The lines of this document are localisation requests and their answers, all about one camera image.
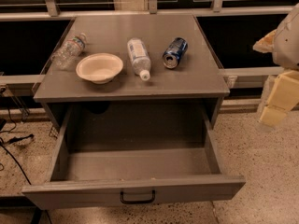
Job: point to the grey metal cabinet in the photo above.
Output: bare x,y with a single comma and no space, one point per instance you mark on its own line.
197,75

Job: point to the open grey top drawer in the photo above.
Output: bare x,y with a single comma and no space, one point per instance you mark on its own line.
169,148

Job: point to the blue soda can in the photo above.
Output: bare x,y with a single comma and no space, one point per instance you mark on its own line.
175,52

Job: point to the clear crumpled water bottle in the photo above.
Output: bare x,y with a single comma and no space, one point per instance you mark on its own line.
69,51

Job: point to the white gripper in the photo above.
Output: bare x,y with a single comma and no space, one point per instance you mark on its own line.
288,46

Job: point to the blue label plastic bottle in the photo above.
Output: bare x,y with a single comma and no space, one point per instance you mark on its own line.
139,58

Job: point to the black drawer handle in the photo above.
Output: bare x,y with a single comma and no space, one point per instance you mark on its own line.
137,198

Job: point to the white paper bowl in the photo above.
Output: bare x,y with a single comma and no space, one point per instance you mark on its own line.
99,68

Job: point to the metal window railing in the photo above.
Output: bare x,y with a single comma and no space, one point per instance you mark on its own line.
22,10

